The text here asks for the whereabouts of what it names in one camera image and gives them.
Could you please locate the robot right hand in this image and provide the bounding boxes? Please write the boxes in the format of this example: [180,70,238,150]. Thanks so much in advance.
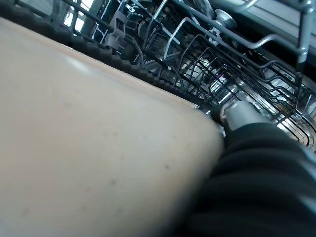
[187,100,316,237]

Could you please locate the black wire dishwasher rack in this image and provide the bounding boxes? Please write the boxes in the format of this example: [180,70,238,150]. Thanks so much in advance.
[0,0,316,158]

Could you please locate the beige deep ceramic plate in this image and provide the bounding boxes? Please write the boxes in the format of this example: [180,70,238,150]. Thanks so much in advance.
[0,17,226,237]

